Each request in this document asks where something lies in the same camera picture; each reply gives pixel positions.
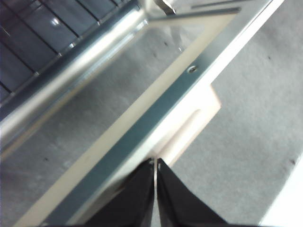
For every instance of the dark grey felt table mat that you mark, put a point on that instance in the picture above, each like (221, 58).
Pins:
(248, 118)

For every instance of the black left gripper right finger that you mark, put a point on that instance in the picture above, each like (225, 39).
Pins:
(177, 203)

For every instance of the white Toshiba toaster oven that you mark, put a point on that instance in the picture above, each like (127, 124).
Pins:
(59, 78)

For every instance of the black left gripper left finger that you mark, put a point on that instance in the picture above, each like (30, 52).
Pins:
(135, 203)

